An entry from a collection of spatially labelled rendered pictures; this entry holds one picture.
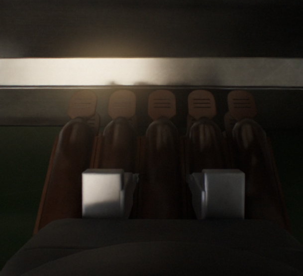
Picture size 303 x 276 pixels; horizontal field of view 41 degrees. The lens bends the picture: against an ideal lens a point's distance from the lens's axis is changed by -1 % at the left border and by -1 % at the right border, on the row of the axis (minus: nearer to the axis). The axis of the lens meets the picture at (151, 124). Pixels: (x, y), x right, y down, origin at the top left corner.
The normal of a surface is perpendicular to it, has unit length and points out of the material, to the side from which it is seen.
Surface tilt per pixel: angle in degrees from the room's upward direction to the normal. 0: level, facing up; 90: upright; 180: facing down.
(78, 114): 2
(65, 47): 90
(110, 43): 90
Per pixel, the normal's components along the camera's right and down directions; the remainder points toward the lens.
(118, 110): -0.02, -0.69
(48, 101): -0.02, 0.73
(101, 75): -0.03, 0.20
